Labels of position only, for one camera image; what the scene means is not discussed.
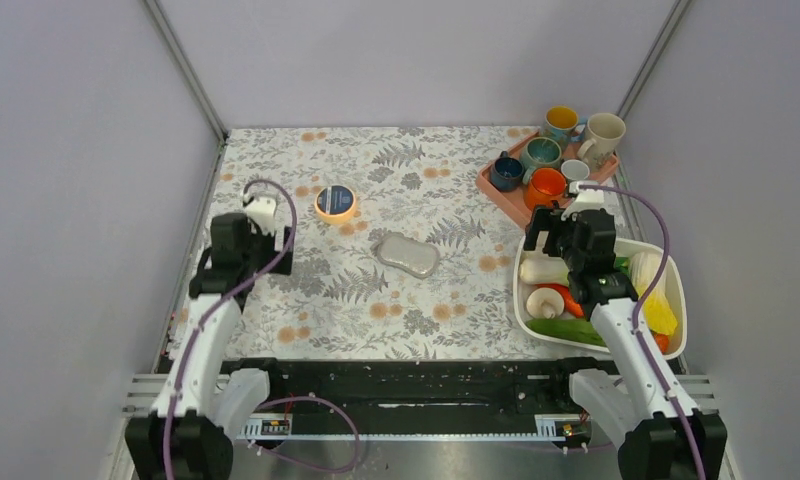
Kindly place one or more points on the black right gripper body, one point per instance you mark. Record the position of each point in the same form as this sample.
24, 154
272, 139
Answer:
561, 233

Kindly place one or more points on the orange mug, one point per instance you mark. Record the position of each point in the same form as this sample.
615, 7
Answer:
544, 186

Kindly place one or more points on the grey ribbed mug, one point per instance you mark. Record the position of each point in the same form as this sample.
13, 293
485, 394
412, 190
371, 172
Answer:
574, 170

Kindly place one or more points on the light green speckled mug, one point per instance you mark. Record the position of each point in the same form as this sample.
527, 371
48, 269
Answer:
541, 152

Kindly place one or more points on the dark teal ribbed mug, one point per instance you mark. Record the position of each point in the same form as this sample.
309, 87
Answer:
506, 173

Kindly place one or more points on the cream white mug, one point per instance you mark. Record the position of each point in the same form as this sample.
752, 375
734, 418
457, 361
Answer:
601, 135

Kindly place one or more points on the blue butterfly mug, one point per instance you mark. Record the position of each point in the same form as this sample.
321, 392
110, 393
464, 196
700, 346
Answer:
560, 123

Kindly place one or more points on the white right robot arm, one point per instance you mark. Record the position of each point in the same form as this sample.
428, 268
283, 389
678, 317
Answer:
658, 430

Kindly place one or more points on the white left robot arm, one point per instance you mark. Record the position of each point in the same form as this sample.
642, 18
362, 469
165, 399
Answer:
191, 427

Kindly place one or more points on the white bok choy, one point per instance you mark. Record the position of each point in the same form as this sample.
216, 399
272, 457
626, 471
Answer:
543, 270

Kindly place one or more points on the orange carrot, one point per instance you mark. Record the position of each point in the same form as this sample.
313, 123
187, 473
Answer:
571, 306

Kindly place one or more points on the white mushroom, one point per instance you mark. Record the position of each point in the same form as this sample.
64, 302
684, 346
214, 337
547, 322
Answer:
545, 303

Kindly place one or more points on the salmon pink tray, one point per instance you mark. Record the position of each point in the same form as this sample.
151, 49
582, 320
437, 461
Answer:
512, 203

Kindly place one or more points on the white vegetable bin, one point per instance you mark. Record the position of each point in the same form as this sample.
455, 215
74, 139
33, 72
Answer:
672, 285

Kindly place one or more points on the green cucumber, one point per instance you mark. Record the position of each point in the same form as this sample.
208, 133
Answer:
575, 330

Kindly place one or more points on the red tomato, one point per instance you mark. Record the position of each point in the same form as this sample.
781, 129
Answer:
662, 341

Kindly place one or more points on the floral patterned table mat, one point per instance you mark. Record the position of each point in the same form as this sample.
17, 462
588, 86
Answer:
340, 302

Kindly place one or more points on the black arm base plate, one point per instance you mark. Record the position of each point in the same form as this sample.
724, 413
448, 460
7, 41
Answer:
394, 398

